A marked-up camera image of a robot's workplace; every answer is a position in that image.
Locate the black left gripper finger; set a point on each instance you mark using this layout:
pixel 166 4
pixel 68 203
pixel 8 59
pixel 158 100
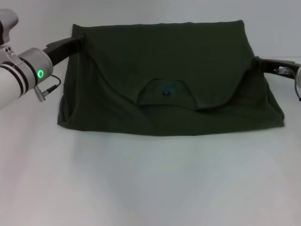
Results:
pixel 78 42

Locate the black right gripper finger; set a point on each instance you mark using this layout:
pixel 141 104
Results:
pixel 261 63

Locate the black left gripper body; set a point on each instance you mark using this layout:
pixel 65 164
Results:
pixel 61 50

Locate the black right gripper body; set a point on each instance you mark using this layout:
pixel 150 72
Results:
pixel 275 66

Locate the dark green FREE t-shirt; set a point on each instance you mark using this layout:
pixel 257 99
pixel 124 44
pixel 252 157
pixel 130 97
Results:
pixel 164 58

